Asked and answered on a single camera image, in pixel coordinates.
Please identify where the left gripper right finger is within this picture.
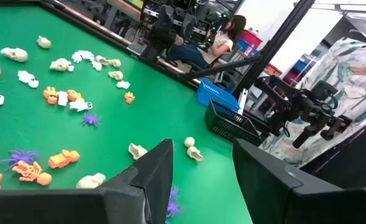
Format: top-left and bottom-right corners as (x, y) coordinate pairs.
(232, 139), (366, 224)

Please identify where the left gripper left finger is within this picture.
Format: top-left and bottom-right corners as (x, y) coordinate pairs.
(0, 139), (174, 224)

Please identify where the purple plastic spider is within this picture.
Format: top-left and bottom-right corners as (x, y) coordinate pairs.
(169, 185), (180, 202)
(0, 149), (41, 172)
(80, 112), (102, 128)
(166, 200), (183, 218)

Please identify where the black plastic mesh basket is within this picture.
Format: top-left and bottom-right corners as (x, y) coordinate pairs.
(204, 99), (263, 147)

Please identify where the silver aluminium strut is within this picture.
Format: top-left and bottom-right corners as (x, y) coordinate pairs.
(237, 88), (249, 114)

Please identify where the white and orange block toy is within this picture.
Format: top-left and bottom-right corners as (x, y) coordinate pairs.
(57, 90), (69, 107)

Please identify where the floral patterned cloth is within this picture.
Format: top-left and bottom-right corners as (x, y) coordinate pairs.
(260, 37), (366, 169)

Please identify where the blue plastic mesh basket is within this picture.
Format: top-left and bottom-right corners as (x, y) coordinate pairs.
(196, 78), (241, 112)

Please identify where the shelf with coloured bins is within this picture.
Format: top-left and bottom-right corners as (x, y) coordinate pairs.
(282, 53), (318, 87)

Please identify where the blue plastic storage bin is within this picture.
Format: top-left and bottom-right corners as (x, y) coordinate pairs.
(237, 39), (258, 57)

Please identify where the red plastic storage bin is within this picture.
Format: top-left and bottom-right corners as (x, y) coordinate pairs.
(240, 29), (263, 49)

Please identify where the person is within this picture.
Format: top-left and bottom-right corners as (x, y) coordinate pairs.
(170, 14), (247, 70)

